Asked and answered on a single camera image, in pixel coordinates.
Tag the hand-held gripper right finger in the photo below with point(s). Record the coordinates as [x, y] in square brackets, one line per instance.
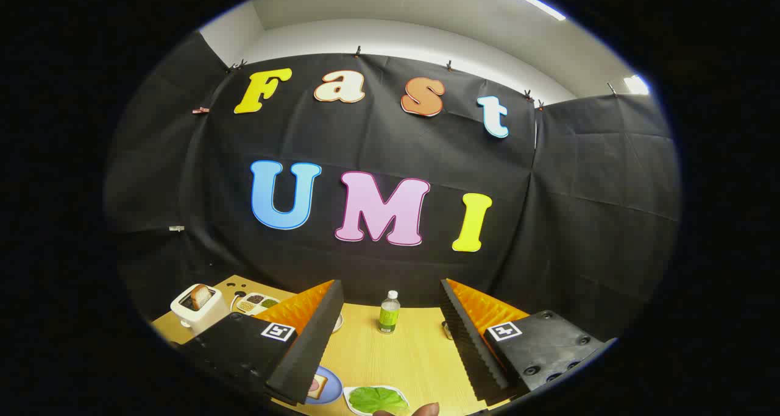
[466, 343]

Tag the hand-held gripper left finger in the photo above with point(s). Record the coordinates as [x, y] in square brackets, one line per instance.
[308, 349]

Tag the green lettuce leaf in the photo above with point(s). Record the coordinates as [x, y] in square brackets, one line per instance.
[378, 399]

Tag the bread slice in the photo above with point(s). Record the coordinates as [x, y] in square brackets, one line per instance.
[316, 386]
[200, 296]

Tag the white round plate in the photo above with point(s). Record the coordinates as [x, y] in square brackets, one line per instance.
[337, 323]

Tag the blue round plate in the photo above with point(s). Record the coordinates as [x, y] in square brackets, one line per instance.
[333, 393]

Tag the white square plate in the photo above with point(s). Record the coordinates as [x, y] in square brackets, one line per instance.
[348, 398]

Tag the white divided seed tray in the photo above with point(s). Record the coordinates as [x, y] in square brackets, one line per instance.
[256, 300]

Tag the green label plastic bottle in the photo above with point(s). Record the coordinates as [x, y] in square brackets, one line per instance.
[389, 315]

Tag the white toaster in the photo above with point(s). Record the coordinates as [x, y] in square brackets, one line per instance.
[204, 320]

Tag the black backdrop cloth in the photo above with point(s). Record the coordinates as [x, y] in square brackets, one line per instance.
[396, 142]

